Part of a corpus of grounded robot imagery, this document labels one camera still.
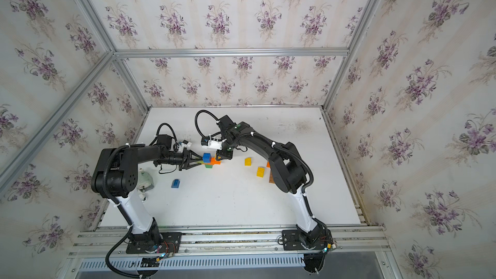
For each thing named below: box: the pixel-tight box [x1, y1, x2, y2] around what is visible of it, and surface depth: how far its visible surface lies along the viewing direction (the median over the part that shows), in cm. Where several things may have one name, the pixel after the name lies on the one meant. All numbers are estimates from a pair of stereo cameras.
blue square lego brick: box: [202, 152, 212, 164], surface depth 90 cm
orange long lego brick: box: [207, 156, 222, 166], surface depth 92 cm
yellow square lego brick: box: [244, 157, 253, 167], surface depth 97 cm
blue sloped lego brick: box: [171, 178, 181, 188], surface depth 89 cm
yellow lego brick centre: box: [256, 166, 266, 178], surface depth 93 cm
